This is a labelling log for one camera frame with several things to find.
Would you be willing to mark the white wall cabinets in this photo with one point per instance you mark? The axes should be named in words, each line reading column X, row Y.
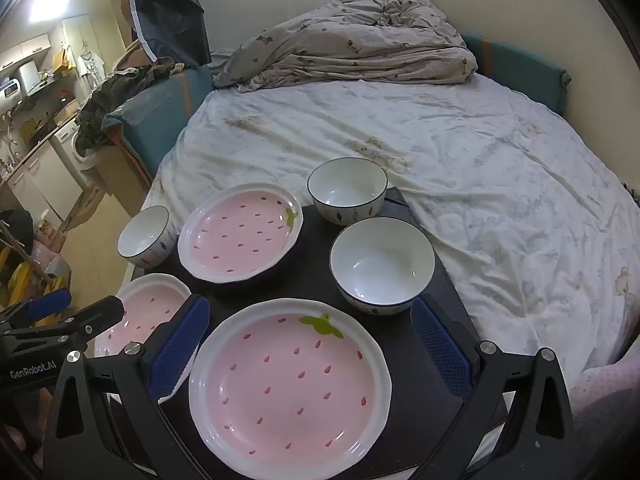
column 25, row 50

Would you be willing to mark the teal padded bed panel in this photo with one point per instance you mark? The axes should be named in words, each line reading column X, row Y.
column 520, row 70
column 155, row 110

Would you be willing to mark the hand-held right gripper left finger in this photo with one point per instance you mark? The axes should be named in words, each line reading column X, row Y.
column 180, row 350

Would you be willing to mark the crumpled grey printed duvet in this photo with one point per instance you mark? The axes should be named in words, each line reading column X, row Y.
column 350, row 45

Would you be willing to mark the white kitchen counter cabinets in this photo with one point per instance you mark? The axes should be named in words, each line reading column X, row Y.
column 35, row 185

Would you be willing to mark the pink bag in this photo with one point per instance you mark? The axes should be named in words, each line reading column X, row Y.
column 47, row 255

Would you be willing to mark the beige wooden cabinet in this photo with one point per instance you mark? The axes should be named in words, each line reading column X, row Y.
column 115, row 175

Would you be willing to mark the black round tray table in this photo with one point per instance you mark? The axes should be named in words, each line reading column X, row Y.
column 315, row 270

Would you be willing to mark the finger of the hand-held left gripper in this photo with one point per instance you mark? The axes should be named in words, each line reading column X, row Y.
column 35, row 310
column 95, row 317

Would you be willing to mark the white bed sheet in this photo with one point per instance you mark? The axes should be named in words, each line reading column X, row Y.
column 500, row 185

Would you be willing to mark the camouflage clothing pile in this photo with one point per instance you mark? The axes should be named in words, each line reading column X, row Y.
column 110, row 95

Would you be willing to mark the white hanging shirt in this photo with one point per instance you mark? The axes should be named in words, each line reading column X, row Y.
column 90, row 65

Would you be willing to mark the black garment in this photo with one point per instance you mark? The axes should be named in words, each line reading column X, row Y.
column 15, row 227

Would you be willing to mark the pink strawberry plate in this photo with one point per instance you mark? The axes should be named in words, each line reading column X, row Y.
column 145, row 310
column 290, row 390
column 235, row 235

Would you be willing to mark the pink dotted cloth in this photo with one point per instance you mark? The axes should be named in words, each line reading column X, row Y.
column 610, row 380

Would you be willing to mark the yellow wooden rack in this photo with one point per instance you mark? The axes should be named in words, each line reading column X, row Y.
column 20, row 275

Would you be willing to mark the dark blue hanging cloth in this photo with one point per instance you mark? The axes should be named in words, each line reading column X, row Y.
column 165, row 10

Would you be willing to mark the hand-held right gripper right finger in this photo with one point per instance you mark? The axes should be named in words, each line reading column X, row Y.
column 442, row 355

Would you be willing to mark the white bowl with dark rim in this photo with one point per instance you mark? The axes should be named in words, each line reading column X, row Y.
column 380, row 260
column 142, row 235
column 345, row 185

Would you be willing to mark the white washing machine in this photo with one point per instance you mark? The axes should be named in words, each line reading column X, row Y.
column 72, row 142

